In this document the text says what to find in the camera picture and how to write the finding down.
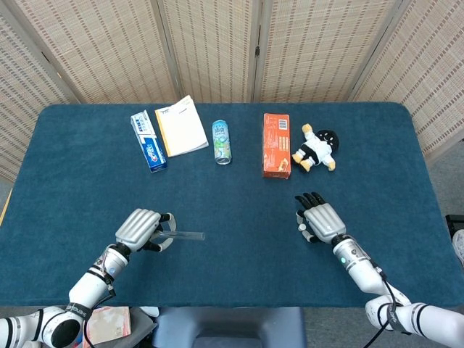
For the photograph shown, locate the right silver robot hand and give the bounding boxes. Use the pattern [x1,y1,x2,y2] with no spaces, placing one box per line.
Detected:
[294,191,346,244]

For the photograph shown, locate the black box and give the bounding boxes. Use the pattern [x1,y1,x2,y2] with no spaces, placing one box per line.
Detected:
[444,214,464,236]

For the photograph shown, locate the white sneaker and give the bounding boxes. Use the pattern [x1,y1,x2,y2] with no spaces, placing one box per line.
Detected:
[451,228,464,270]

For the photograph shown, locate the light blue drink can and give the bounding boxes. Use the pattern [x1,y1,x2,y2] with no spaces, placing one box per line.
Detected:
[212,120,232,166]

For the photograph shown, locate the grey bag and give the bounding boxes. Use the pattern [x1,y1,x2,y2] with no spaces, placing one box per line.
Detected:
[125,307,159,348]

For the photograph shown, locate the clear glass test tube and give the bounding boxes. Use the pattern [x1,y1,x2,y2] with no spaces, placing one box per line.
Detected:
[152,231,206,241]

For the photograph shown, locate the dark blue tablecloth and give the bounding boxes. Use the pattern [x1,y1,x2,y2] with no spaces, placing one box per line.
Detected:
[0,102,450,309]

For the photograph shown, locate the white notepad yellow spine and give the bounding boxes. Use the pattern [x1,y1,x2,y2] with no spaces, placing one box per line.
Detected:
[154,94,210,158]

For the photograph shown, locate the plush doll black hair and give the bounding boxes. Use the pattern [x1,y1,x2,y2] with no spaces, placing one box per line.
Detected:
[291,123,340,173]

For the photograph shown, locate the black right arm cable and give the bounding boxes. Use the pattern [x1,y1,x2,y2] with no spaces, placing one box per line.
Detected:
[364,259,399,348]

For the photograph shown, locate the pink beige packet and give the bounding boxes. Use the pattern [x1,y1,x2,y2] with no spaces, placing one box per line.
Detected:
[86,306,132,346]

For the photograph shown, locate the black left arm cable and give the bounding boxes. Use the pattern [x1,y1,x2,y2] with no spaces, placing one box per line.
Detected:
[83,278,117,348]

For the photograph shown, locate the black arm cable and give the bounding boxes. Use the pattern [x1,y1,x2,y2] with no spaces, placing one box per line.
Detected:
[364,259,399,348]
[83,278,117,348]

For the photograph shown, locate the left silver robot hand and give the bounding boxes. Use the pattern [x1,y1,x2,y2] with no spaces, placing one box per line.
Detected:
[115,208,178,254]

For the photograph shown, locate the woven bamboo screen panel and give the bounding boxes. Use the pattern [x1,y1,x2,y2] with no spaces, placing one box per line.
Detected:
[252,0,404,104]
[157,0,262,104]
[0,0,80,183]
[14,0,179,105]
[348,0,464,160]

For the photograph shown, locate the blue white toothpaste box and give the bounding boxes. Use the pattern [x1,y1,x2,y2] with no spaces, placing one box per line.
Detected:
[130,109,168,174]

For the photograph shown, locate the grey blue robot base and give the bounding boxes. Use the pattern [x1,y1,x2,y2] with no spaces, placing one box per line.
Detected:
[152,307,307,348]

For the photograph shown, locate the orange carton box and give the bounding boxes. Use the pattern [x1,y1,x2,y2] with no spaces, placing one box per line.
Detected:
[262,112,292,180]

